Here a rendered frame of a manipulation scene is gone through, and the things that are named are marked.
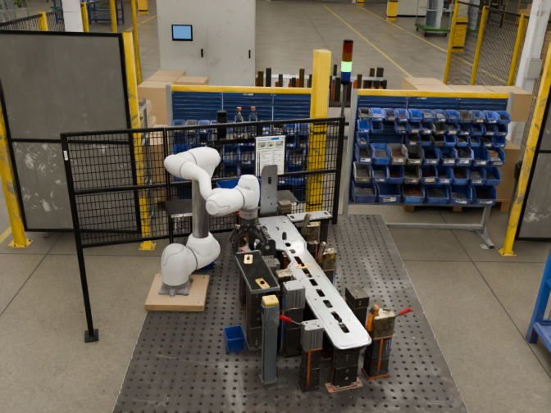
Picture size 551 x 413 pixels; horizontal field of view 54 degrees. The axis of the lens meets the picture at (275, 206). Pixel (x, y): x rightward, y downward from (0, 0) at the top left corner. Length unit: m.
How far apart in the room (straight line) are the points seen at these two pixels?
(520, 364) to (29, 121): 4.38
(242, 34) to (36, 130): 5.06
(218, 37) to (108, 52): 4.86
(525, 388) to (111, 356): 2.82
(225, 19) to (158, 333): 7.10
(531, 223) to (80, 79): 4.31
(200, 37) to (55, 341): 6.39
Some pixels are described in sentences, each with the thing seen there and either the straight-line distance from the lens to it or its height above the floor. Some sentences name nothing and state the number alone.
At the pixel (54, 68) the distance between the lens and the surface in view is 5.03.
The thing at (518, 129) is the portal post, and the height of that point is 0.69.
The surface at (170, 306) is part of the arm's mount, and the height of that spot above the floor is 0.73.
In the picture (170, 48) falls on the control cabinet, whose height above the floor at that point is 1.16.
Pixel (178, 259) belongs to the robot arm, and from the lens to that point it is 3.19.
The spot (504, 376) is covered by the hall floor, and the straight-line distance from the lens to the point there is 4.19.
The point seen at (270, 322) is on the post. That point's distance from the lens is 2.51.
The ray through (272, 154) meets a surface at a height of 1.31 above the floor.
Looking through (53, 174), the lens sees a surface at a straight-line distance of 5.33.
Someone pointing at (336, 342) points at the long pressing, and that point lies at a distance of 2.52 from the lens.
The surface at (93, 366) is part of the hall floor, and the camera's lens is 4.05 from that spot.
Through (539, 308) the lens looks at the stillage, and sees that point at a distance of 4.41.
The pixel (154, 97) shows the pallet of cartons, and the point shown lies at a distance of 7.24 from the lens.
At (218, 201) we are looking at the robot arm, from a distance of 2.46.
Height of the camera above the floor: 2.55
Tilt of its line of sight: 24 degrees down
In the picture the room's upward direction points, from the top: 2 degrees clockwise
